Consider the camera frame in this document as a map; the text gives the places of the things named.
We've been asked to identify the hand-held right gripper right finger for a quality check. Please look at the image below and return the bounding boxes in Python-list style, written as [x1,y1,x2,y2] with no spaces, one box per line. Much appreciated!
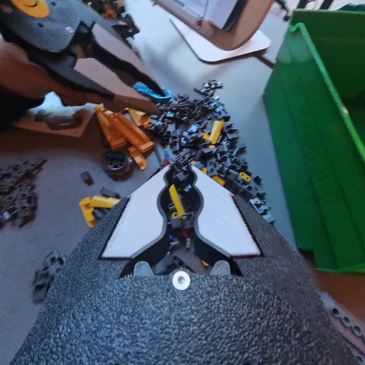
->
[190,165,263,259]

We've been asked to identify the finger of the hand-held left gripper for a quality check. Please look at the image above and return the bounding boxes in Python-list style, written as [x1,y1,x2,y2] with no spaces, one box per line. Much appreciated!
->
[86,23,167,97]
[73,56,163,116]

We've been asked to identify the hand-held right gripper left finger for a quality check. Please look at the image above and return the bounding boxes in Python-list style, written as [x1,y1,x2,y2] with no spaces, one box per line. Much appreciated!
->
[101,165,171,260]

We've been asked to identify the yellow grey brick toy vehicle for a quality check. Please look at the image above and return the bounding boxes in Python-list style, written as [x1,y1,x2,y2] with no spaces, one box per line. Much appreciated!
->
[83,0,141,40]

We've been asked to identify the yellow brick beam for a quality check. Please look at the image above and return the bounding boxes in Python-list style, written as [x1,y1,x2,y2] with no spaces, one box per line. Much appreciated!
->
[168,183,187,221]

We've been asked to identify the pile of grey brick parts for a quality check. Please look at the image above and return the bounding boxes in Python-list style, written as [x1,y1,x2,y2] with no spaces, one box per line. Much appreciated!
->
[146,79,278,268]

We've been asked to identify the grey desk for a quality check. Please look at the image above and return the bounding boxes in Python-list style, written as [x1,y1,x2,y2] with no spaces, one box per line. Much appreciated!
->
[0,0,365,365]

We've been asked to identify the person's left hand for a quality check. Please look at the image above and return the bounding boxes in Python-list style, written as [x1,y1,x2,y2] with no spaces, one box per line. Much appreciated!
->
[0,43,95,109]

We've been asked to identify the yellow pointed brick piece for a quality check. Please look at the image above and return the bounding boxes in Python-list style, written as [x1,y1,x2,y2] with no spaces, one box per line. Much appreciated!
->
[78,195,122,229]

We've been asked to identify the blue brick separator tool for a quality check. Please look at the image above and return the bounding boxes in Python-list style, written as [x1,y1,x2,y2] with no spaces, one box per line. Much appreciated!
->
[133,81,173,104]

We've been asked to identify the yellow brick panel assembly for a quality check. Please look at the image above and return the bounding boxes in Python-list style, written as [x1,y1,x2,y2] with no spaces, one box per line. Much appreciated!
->
[94,105,156,170]

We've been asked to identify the white instruction booklet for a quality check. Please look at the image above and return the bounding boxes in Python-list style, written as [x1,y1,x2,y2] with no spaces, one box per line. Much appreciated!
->
[10,91,96,139]

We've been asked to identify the dark grey brick cluster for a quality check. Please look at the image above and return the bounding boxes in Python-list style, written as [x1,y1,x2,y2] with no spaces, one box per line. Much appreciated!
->
[32,251,67,303]

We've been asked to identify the green plastic bin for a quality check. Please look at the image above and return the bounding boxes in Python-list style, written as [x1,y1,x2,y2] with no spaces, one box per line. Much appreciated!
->
[263,5,365,275]

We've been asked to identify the printed instruction sheet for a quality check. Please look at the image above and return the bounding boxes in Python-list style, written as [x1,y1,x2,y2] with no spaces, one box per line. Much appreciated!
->
[183,0,240,29]

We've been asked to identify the wooden document stand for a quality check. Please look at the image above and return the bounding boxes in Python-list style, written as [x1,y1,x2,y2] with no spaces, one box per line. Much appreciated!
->
[151,0,275,64]

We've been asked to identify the heap of black track links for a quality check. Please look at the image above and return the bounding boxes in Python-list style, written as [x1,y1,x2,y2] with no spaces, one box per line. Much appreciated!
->
[0,158,48,227]

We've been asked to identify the grey brick hub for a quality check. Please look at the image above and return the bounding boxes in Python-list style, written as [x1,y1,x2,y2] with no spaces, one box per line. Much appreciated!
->
[318,290,365,347]

